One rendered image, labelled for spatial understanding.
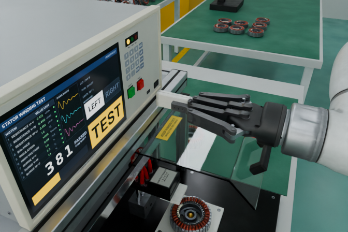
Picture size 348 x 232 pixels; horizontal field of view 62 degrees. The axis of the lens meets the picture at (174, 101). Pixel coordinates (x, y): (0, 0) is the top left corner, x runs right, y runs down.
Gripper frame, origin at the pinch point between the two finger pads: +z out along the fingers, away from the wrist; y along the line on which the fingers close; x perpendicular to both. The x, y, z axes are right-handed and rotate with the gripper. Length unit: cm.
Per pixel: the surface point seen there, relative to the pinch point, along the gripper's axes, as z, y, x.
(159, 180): 4.7, 2.0, -26.2
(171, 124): 3.8, 7.2, -11.7
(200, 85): 20, 81, -43
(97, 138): 9.5, -12.2, -2.9
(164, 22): 153, 326, -98
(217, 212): -9.5, 9.3, -40.0
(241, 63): 31, 275, -118
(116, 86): 9.5, -4.7, 3.6
